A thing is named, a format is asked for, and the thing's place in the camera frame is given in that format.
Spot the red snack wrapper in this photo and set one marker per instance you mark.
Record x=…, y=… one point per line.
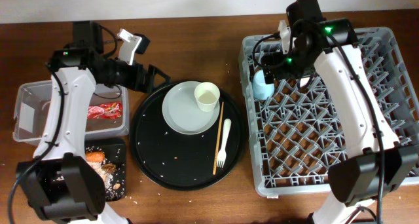
x=111, y=110

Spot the round black serving tray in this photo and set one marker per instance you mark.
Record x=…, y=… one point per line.
x=177, y=161

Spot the cream plastic cup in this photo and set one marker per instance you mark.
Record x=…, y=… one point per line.
x=206, y=95

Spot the blue plastic cup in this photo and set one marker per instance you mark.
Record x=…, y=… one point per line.
x=261, y=90

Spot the food scraps pile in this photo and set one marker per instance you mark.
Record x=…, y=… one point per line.
x=112, y=171

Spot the black rectangular tray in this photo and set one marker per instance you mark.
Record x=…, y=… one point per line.
x=110, y=144

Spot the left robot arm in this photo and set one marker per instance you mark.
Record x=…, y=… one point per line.
x=58, y=183

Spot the wooden chopstick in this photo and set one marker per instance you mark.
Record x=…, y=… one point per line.
x=218, y=139

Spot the grey dishwasher rack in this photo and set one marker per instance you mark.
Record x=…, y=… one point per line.
x=295, y=136

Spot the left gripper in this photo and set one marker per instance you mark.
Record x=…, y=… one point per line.
x=137, y=84

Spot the white plastic fork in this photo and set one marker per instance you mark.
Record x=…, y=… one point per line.
x=222, y=154

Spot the light grey plate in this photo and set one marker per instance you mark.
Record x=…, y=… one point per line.
x=182, y=113

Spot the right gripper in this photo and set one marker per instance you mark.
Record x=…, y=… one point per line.
x=277, y=58

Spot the orange carrot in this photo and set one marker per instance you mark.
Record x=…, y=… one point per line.
x=96, y=156

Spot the clear plastic bin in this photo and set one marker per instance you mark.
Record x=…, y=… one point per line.
x=32, y=104

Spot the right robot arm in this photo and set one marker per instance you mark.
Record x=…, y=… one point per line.
x=376, y=161

